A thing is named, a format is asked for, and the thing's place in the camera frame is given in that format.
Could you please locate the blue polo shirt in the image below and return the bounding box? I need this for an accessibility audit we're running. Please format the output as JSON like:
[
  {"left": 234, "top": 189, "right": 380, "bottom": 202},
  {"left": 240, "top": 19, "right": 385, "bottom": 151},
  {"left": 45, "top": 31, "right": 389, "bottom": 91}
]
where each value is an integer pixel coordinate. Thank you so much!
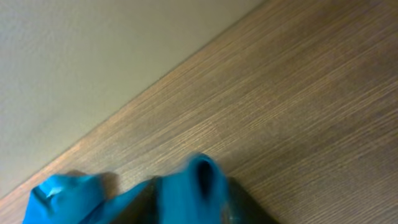
[{"left": 23, "top": 154, "right": 228, "bottom": 224}]

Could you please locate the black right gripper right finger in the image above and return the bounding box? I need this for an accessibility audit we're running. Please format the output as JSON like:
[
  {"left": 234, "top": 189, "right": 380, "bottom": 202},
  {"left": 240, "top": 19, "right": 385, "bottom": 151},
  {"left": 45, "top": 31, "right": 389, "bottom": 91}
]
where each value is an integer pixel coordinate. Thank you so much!
[{"left": 222, "top": 177, "right": 279, "bottom": 224}]

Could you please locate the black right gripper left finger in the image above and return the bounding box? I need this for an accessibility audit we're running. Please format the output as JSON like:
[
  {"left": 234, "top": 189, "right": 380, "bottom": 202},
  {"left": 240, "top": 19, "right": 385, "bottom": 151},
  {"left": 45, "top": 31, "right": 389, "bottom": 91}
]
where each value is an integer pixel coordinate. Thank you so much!
[{"left": 110, "top": 177, "right": 159, "bottom": 224}]

